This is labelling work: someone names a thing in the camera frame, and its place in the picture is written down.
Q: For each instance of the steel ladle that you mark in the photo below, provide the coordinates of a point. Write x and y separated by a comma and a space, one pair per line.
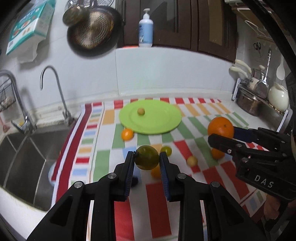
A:
261, 87

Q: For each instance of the black scissors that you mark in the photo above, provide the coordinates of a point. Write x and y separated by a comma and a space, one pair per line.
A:
257, 47

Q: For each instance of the teal paper box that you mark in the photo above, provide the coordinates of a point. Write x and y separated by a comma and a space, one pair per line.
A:
31, 27

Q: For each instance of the dark grape centre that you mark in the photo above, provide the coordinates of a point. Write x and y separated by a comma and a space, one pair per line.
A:
134, 181

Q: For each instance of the steel kitchen sink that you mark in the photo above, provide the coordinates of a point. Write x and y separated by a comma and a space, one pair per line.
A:
27, 163

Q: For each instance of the tall chrome faucet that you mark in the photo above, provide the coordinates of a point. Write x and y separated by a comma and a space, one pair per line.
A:
28, 126

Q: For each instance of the orange mandarin right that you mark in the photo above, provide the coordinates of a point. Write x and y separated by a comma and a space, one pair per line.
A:
217, 154

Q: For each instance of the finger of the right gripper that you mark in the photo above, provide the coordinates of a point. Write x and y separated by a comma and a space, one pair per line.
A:
271, 140
238, 150

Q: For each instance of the large black frying pan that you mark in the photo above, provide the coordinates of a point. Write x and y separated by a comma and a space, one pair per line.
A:
96, 34

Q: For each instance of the white blue pump bottle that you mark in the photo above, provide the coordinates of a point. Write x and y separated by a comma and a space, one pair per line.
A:
145, 30

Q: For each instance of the white rice spoon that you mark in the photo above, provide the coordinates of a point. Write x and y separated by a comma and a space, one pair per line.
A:
280, 72

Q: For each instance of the small orange near plate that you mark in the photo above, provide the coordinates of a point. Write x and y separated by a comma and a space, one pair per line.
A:
127, 134

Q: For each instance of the tan longan centre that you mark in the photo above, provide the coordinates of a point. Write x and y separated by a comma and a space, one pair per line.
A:
192, 161

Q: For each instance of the small brass pan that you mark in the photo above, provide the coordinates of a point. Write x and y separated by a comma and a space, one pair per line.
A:
74, 13

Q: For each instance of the white knife handle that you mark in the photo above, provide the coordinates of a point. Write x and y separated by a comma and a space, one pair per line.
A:
242, 74
242, 63

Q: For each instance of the tan longan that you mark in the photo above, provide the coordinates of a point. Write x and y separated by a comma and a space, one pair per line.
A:
192, 161
141, 111

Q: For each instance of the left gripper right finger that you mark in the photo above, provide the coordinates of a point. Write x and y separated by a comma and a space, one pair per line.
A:
206, 210

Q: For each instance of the colourful checked tablecloth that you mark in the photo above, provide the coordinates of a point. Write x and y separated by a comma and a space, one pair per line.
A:
95, 147

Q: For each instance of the steel pot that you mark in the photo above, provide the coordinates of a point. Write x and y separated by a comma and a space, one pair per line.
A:
249, 103

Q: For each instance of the large orange mandarin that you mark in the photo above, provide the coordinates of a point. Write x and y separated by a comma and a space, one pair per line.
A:
221, 126

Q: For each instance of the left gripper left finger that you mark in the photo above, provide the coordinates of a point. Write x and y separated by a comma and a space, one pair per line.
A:
68, 218

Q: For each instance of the tan longan front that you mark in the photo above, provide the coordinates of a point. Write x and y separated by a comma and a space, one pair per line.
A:
141, 111

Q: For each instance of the green grape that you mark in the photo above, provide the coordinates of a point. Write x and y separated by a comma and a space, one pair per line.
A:
146, 157
167, 150

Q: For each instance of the dark wooden cabinet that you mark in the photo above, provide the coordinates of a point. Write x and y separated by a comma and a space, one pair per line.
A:
209, 27

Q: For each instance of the white ceramic jug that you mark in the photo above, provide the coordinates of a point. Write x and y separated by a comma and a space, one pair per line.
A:
278, 97

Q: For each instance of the white knife handle upper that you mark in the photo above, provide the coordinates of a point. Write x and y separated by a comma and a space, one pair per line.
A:
242, 63

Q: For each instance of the white dish rack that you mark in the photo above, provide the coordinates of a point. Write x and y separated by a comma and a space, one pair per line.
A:
275, 119

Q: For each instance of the green plate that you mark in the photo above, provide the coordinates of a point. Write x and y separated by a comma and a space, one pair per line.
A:
160, 117

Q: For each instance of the wire sponge basket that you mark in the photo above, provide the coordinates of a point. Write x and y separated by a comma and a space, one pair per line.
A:
7, 95

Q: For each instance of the white knife handle lower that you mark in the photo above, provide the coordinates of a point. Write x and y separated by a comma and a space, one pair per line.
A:
242, 74

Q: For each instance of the small orange centre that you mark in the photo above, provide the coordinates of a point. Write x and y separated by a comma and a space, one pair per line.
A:
156, 173

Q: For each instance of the round steel steamer rack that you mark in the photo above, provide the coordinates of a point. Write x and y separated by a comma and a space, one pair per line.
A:
87, 3

